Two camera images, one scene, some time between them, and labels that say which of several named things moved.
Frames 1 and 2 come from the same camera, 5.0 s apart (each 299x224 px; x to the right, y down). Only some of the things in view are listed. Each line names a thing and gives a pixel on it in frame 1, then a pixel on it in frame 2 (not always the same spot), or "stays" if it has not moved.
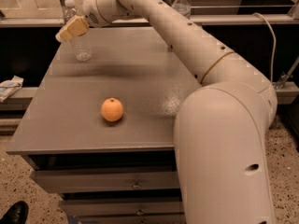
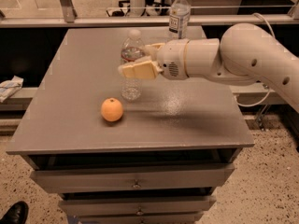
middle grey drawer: [106, 207] stays
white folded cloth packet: [9, 87] stays
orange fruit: [112, 109] stays
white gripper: [90, 8] to [171, 59]
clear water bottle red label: [81, 45] to [132, 50]
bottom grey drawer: [130, 220] stays
